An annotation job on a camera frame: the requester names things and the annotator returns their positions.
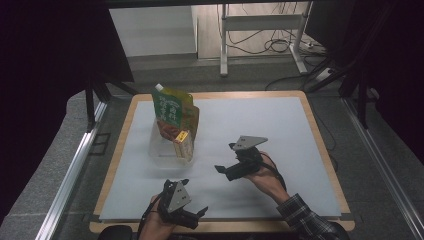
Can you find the left hand-held gripper cable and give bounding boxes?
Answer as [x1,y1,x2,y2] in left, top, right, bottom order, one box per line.
[136,189,168,238]

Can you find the wooden table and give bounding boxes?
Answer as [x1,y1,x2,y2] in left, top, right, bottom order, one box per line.
[89,90,356,234]

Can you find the clear plastic container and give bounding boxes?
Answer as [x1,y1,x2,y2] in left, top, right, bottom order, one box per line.
[148,118,196,170]

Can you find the aluminium rail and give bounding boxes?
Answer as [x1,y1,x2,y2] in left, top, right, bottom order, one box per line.
[34,100,108,240]
[342,97,424,240]

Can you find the black metal stand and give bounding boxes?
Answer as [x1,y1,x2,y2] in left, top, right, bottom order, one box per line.
[304,54,372,130]
[84,77,140,133]

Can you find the black cable beside table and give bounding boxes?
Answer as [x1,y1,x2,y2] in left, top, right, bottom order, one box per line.
[310,101,340,172]

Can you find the red and green sauce packet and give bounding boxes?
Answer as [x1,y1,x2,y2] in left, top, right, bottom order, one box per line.
[151,90,185,142]

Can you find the black floor cables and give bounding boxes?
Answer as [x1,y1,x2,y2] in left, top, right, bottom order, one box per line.
[216,3,326,57]

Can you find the white cabinet panel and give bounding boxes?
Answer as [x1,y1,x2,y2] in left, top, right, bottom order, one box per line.
[109,5,198,58]

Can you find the yellow green spout pouch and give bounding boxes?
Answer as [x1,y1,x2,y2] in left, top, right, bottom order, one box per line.
[154,83,201,138]

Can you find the right hand-held gripper cable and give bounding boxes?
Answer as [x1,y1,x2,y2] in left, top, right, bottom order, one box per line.
[260,152,288,193]

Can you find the person's right hand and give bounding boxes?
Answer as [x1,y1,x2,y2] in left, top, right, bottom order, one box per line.
[244,151,292,205]

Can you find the hand-held gripper cable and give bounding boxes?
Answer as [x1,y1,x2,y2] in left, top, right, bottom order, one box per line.
[136,189,168,238]
[260,152,288,193]

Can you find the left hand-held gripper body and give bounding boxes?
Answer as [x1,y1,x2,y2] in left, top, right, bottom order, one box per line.
[157,178,198,222]

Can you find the white table mat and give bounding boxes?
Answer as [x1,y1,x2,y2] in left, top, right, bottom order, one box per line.
[99,96,343,222]

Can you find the white power strip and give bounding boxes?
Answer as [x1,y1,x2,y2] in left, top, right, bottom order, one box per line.
[313,67,335,83]

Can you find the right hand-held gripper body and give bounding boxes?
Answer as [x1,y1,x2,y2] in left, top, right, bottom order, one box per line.
[228,135,269,177]

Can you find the person's left hand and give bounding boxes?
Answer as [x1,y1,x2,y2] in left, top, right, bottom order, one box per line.
[138,194,178,240]

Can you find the white metal desk frame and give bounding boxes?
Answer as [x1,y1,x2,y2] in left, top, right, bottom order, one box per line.
[219,1,313,78]

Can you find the person's leg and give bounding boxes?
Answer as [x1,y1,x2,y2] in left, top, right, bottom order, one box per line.
[99,225,135,240]

